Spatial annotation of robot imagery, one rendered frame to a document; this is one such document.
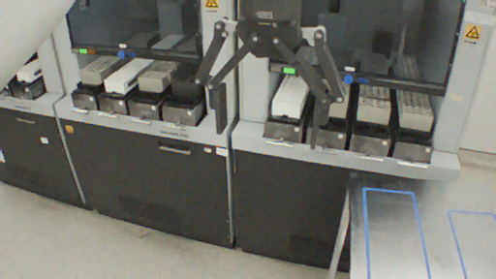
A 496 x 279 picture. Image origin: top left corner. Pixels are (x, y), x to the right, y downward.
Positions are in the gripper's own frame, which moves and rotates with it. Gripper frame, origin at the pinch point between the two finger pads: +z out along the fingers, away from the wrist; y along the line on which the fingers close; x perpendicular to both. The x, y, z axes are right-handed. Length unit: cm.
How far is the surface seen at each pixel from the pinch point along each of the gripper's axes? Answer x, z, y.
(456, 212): 33, 38, 45
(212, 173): 66, 68, -38
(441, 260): 16, 38, 39
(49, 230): 50, 120, -134
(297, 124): 66, 39, -5
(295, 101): 73, 34, -7
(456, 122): 75, 34, 50
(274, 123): 66, 40, -13
